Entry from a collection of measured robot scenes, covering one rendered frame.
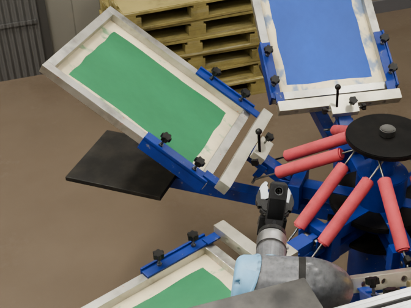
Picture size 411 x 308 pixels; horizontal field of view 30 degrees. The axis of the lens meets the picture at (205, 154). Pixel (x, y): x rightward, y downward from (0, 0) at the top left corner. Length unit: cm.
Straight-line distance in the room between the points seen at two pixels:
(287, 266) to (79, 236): 317
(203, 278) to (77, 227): 191
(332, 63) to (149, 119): 102
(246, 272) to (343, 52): 236
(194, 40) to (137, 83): 226
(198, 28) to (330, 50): 188
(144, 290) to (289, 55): 143
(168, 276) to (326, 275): 142
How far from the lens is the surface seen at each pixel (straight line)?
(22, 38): 620
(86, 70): 317
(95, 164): 349
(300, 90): 361
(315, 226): 294
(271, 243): 188
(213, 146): 320
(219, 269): 289
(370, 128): 302
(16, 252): 458
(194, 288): 283
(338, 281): 154
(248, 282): 150
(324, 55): 373
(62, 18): 623
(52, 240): 461
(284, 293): 128
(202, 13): 541
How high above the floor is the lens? 293
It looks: 35 degrees down
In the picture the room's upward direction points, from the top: 2 degrees counter-clockwise
